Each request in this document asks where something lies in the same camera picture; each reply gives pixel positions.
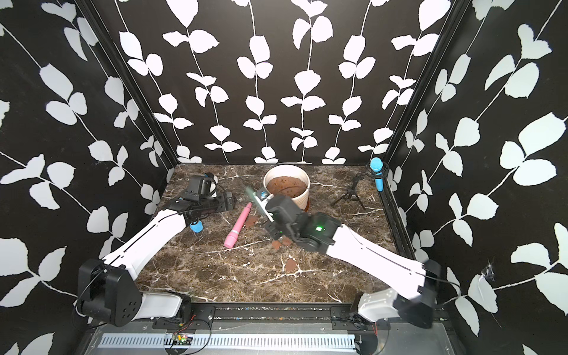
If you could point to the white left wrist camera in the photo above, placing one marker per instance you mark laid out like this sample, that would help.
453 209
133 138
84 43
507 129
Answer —
206 186

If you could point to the small circuit board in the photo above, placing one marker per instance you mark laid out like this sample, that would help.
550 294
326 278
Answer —
181 340

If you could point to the brown mud clay filling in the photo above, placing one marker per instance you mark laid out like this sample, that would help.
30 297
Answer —
292 187

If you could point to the mint green scrub brush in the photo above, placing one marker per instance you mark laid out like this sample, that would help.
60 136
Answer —
250 192

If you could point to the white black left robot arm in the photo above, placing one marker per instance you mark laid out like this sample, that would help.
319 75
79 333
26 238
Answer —
107 288

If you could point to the brown mud chunk four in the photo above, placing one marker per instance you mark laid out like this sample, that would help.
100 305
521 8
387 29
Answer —
290 266

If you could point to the blue toy microphone on table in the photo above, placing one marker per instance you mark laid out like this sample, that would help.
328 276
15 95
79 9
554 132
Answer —
197 226

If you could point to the white slotted cable duct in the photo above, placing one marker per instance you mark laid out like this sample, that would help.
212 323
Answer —
277 342

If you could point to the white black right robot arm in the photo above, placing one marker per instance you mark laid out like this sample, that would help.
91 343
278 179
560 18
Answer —
412 286

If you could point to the brown mud chunk three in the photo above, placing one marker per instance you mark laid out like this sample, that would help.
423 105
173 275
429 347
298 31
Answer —
250 221

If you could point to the pink toy microphone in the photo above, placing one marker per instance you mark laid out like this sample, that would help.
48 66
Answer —
233 235

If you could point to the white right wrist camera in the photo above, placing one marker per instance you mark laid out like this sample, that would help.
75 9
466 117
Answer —
263 196

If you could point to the black front rail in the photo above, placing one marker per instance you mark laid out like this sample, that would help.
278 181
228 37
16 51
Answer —
338 316

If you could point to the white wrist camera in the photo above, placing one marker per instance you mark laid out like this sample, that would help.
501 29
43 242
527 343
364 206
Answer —
263 196
206 186

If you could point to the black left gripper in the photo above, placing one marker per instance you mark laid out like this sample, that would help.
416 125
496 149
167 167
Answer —
222 205

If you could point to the white ceramic pot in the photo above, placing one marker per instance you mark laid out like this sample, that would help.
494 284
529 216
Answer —
291 171

